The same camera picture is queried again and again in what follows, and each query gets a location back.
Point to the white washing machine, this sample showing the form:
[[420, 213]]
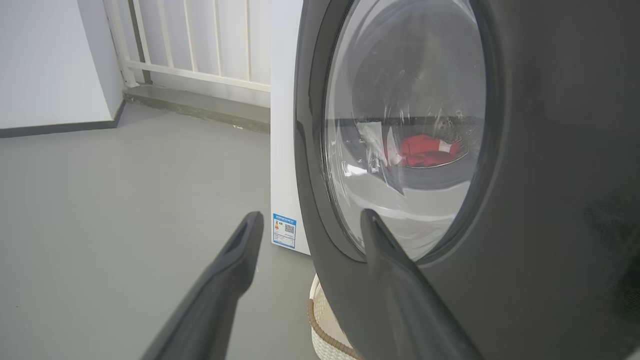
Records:
[[282, 125]]

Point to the white slatted railing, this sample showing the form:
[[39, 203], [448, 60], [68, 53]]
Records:
[[200, 75]]

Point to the grey concrete ledge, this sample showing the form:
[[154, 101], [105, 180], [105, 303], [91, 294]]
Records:
[[200, 105]]

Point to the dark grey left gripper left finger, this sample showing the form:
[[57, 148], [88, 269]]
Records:
[[215, 300]]

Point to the cream perforated laundry basket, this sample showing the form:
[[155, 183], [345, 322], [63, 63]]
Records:
[[324, 345]]

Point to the blue energy label sticker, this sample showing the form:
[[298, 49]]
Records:
[[284, 231]]

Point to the dark grey washing machine door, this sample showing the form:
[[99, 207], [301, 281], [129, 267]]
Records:
[[525, 200]]

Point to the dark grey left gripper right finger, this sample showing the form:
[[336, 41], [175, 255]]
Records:
[[410, 310]]

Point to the red garment with white trim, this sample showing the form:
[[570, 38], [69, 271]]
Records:
[[425, 152]]

